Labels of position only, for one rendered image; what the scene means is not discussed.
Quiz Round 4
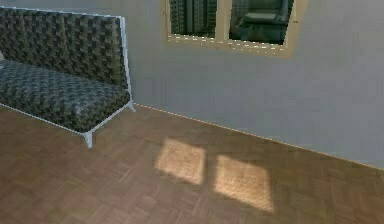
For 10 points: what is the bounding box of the beige framed window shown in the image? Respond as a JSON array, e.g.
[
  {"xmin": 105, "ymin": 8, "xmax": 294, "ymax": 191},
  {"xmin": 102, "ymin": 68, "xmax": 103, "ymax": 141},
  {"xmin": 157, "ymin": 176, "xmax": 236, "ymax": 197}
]
[{"xmin": 160, "ymin": 0, "xmax": 309, "ymax": 60}]

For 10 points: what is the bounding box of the dark green checked sofa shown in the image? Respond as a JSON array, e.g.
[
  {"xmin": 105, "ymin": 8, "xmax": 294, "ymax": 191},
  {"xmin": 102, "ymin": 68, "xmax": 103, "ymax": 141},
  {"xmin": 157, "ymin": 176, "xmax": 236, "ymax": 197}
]
[{"xmin": 0, "ymin": 5, "xmax": 137, "ymax": 149}]

